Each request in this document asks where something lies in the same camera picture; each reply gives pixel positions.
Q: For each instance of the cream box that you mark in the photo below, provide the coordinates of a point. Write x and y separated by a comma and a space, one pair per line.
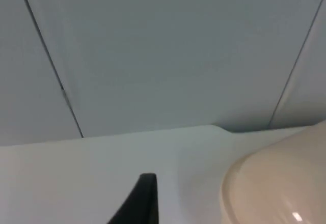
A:
280, 183

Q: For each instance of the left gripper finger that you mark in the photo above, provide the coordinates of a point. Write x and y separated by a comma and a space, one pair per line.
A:
142, 203

